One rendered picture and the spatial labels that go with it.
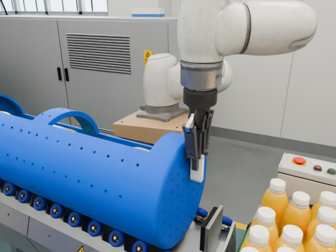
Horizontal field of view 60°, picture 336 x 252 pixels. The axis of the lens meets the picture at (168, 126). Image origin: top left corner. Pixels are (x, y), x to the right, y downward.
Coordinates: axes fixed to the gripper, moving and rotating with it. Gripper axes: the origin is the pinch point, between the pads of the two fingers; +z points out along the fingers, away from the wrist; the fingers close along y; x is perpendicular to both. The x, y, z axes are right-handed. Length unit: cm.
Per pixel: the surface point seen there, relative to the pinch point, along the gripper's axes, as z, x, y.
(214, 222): 11.3, -6.5, -3.6
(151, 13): -32, 110, 152
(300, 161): 5.0, -21.2, 25.6
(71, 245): 27.7, 32.0, -14.7
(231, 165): 116, 49, 206
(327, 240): 7.7, -29.9, -1.4
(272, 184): 7.0, -16.1, 13.1
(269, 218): 7.1, -18.4, -1.1
